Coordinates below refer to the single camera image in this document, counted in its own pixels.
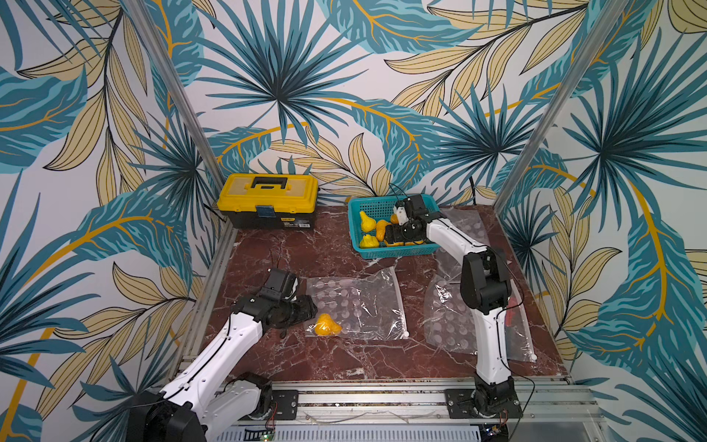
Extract yellow pear long neck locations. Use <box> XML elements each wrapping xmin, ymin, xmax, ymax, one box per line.
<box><xmin>359</xmin><ymin>211</ymin><xmax>377</xmax><ymax>233</ymax></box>

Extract orange pear from bag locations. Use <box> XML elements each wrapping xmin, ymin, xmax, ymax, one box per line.
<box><xmin>376</xmin><ymin>219</ymin><xmax>390</xmax><ymax>242</ymax></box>

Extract dotted zip-top bag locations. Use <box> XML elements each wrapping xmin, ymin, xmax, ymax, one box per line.
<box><xmin>423</xmin><ymin>276</ymin><xmax>538</xmax><ymax>362</ymax></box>
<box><xmin>305</xmin><ymin>267</ymin><xmax>409</xmax><ymax>341</ymax></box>

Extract orange fruits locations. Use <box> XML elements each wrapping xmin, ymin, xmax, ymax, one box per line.
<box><xmin>314</xmin><ymin>313</ymin><xmax>342</xmax><ymax>336</ymax></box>

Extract clear zip-top bag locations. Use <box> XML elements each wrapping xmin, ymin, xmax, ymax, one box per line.
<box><xmin>434</xmin><ymin>207</ymin><xmax>490</xmax><ymax>282</ymax></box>

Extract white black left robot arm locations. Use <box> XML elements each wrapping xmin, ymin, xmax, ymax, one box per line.
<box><xmin>125</xmin><ymin>269</ymin><xmax>318</xmax><ymax>441</ymax></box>

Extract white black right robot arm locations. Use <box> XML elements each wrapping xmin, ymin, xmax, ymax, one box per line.
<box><xmin>384</xmin><ymin>194</ymin><xmax>522</xmax><ymax>418</ymax></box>

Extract teal plastic basket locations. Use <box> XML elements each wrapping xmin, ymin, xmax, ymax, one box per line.
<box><xmin>348</xmin><ymin>196</ymin><xmax>439</xmax><ymax>260</ymax></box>

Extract yellow black toolbox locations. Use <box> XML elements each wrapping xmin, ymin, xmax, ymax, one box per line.
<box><xmin>217</xmin><ymin>173</ymin><xmax>319</xmax><ymax>229</ymax></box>

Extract red black pipe wrench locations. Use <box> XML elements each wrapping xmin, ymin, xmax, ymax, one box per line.
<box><xmin>506</xmin><ymin>305</ymin><xmax>523</xmax><ymax>327</ymax></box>

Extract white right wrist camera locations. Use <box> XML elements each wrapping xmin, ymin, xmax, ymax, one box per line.
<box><xmin>393</xmin><ymin>201</ymin><xmax>411</xmax><ymax>226</ymax></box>

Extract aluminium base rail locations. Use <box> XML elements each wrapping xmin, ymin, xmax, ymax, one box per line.
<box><xmin>128</xmin><ymin>378</ymin><xmax>609</xmax><ymax>442</ymax></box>

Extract left aluminium frame post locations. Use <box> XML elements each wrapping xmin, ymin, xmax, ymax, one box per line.
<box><xmin>122</xmin><ymin>0</ymin><xmax>226</xmax><ymax>192</ymax></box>

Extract aluminium frame post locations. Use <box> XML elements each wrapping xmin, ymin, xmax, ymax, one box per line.
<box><xmin>493</xmin><ymin>0</ymin><xmax>628</xmax><ymax>213</ymax></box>
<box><xmin>122</xmin><ymin>0</ymin><xmax>226</xmax><ymax>192</ymax></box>

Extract right aluminium frame post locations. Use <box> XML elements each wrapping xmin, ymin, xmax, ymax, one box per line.
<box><xmin>493</xmin><ymin>0</ymin><xmax>628</xmax><ymax>213</ymax></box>

